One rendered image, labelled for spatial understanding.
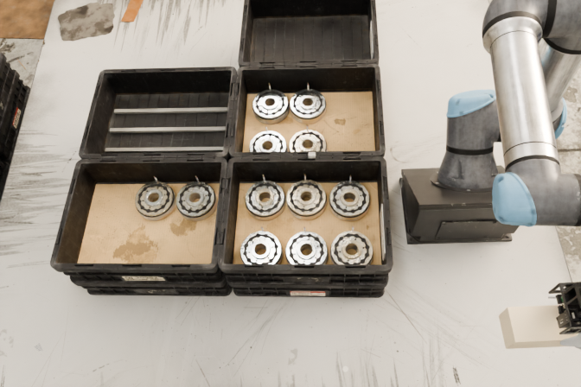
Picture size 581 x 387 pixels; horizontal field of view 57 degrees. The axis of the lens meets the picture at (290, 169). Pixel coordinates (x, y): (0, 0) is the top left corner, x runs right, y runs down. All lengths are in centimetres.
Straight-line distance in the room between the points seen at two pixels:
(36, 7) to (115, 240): 222
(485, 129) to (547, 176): 57
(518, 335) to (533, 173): 34
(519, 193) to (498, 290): 74
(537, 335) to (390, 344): 47
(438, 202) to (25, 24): 265
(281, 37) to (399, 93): 42
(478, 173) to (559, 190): 60
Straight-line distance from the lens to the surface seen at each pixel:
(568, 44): 111
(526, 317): 107
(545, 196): 81
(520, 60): 94
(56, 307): 162
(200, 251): 139
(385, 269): 124
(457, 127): 138
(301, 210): 137
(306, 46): 171
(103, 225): 150
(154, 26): 206
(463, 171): 140
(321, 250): 132
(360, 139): 150
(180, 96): 165
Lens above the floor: 209
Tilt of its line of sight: 60 degrees down
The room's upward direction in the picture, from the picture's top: 8 degrees counter-clockwise
